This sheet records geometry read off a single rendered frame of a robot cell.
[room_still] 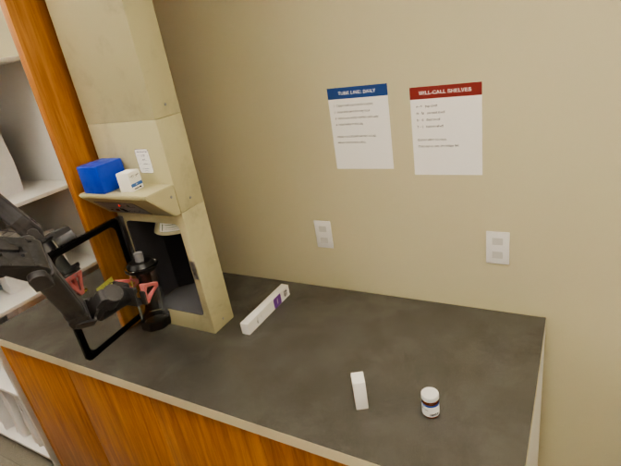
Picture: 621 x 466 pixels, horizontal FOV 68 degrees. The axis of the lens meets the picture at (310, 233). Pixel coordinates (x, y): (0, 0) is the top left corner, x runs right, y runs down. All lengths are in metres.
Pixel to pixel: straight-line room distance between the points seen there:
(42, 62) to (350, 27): 0.96
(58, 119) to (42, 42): 0.23
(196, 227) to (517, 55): 1.09
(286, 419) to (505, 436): 0.55
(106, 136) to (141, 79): 0.28
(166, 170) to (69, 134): 0.39
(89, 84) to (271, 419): 1.14
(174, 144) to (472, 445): 1.17
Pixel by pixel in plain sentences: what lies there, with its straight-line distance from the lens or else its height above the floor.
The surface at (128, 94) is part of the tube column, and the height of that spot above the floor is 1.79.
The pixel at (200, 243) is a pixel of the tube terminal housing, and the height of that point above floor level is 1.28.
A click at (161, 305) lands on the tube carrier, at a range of 1.65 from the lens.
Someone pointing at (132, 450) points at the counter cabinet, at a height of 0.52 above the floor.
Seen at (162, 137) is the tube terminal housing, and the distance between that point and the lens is 1.50.
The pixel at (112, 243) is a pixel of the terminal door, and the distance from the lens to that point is 1.77.
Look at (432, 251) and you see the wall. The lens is 1.66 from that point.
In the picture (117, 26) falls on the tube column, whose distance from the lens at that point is 1.51.
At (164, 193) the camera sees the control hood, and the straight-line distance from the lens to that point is 1.50.
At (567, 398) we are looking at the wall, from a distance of 1.91.
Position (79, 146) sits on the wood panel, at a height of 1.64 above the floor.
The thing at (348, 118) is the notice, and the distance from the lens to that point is 1.60.
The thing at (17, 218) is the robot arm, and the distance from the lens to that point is 1.72.
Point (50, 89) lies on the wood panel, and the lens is 1.74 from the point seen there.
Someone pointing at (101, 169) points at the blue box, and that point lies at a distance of 1.60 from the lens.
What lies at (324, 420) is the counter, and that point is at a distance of 1.32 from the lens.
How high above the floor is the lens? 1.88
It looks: 23 degrees down
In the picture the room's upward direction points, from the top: 9 degrees counter-clockwise
